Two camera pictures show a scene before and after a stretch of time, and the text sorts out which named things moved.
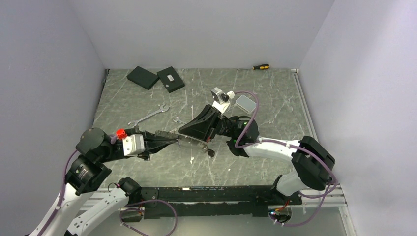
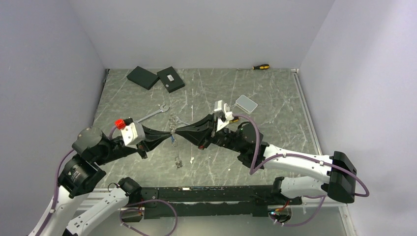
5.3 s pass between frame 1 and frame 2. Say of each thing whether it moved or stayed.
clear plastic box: stayed
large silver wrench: stayed
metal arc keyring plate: moved
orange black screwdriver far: stayed
